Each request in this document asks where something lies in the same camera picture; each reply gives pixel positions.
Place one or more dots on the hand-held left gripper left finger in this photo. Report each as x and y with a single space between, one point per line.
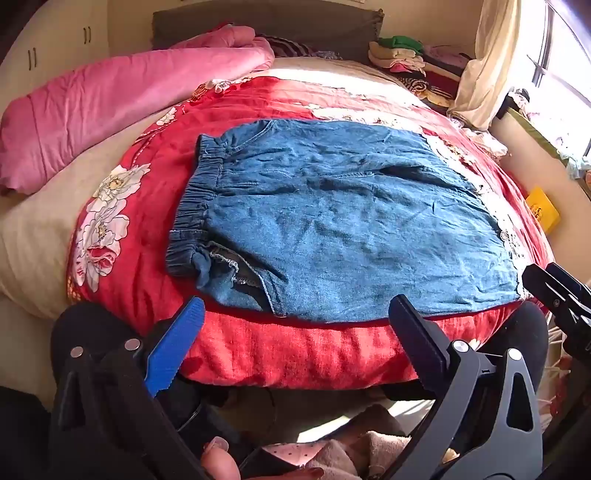
178 346

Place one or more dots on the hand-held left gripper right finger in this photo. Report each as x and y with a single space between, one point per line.
415 337

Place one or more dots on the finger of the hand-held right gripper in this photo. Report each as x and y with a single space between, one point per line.
568 279
538 284

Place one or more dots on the blue denim shorts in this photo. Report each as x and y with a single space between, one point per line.
346 207

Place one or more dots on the person's left hand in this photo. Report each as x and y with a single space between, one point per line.
219 461

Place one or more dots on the yellow box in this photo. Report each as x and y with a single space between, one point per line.
542 210

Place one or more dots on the red floral bedspread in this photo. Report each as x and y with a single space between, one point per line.
277 350

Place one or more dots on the teal cloth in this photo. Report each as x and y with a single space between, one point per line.
575 164

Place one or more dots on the pink dotted pajamas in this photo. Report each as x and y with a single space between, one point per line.
351 443

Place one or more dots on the white crumpled cloth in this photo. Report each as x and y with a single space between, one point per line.
482 138

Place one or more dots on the beige bed sheet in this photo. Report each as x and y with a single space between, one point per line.
41 230

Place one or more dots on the black-framed window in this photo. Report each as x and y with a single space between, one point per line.
563 69

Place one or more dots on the cream curtain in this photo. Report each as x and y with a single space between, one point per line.
489 69

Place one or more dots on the pink quilt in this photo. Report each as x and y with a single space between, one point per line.
115 101

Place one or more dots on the pile of folded clothes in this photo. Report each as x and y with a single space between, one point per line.
411 60

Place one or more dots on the dark striped cloth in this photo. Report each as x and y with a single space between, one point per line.
295 47

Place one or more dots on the grey-brown headboard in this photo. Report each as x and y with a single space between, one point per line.
323 32

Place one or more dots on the white wardrobe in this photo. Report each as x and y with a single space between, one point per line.
46 41

